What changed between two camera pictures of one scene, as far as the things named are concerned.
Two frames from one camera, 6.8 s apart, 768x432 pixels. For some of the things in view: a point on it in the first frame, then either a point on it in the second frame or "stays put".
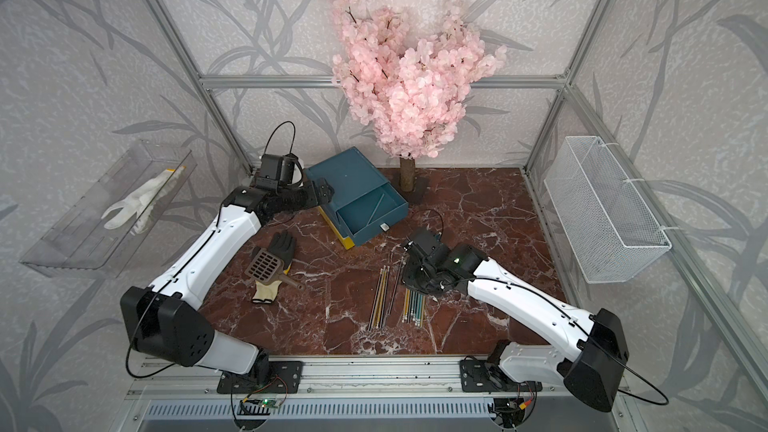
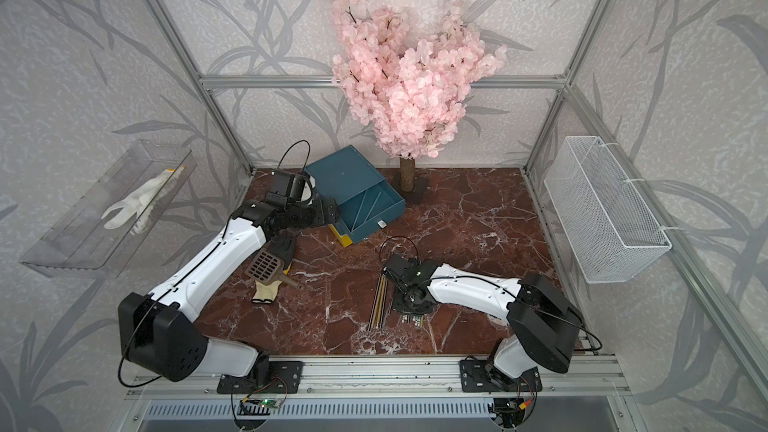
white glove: x=141 y=204 stays put
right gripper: x=406 y=271 -> x=395 y=299
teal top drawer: x=374 y=211 stays put
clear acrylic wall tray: x=107 y=232 stays put
